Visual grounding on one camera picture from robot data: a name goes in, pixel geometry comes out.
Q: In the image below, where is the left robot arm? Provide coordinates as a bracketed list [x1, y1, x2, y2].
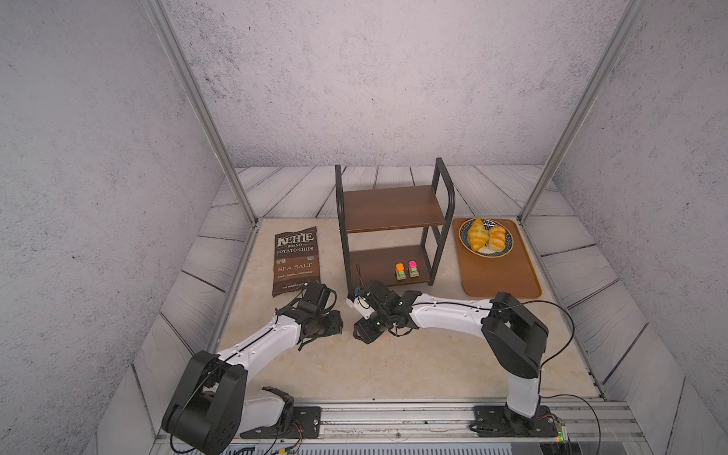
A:
[161, 282, 343, 454]

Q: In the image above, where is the green truck orange drum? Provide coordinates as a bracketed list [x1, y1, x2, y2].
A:
[395, 263, 407, 281]

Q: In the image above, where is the aluminium frame post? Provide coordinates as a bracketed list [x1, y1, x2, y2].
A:
[142, 0, 258, 226]
[518, 0, 648, 226]

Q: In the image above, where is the green truck pink drum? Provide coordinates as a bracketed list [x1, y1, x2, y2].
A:
[408, 261, 420, 279]

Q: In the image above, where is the croissant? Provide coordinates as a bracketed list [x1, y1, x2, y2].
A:
[487, 226, 507, 253]
[466, 218, 489, 252]

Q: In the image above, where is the left aluminium frame post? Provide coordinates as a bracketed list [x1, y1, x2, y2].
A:
[142, 0, 258, 226]

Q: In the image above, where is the two-tier wooden metal shelf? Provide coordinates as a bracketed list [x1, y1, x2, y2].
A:
[335, 157, 456, 293]

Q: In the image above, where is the brown wooden tray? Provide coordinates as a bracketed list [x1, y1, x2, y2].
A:
[452, 218, 542, 300]

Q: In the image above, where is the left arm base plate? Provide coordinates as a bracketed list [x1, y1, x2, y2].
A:
[239, 406, 322, 440]

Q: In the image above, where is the left croissant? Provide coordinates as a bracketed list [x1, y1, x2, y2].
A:
[466, 218, 489, 252]

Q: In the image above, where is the Kettle potato chips bag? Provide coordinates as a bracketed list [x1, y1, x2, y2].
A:
[272, 227, 320, 297]

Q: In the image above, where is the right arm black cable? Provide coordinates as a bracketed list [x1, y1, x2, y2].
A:
[414, 300, 603, 455]

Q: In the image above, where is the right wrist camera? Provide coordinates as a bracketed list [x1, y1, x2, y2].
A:
[346, 296, 375, 320]

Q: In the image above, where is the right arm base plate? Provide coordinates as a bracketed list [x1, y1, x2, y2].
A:
[469, 405, 562, 439]

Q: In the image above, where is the blue patterned plate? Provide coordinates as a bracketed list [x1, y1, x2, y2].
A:
[457, 218, 515, 259]

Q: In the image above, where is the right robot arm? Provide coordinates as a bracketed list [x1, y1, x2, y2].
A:
[347, 281, 549, 419]

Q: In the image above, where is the right croissant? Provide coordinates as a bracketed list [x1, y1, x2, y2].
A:
[487, 226, 507, 253]

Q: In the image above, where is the right aluminium frame post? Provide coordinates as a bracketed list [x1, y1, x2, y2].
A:
[518, 0, 648, 226]

